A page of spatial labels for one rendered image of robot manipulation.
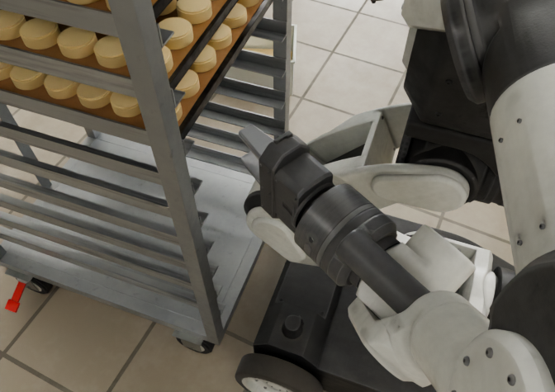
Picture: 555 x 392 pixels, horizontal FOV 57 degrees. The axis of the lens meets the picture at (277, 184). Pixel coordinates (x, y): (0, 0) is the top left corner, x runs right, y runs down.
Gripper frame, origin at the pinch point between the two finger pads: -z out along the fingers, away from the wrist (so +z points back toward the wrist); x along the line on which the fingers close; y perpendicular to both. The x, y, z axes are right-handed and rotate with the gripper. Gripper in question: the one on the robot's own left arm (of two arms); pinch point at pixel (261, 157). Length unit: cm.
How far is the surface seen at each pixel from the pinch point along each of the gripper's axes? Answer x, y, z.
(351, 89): -83, -90, -61
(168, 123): 1.9, 6.2, -10.1
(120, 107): -3.9, 7.4, -22.7
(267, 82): -77, -64, -79
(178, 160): -5.3, 6.0, -10.2
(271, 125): -42, -30, -35
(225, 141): -51, -23, -45
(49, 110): -4.9, 15.3, -29.8
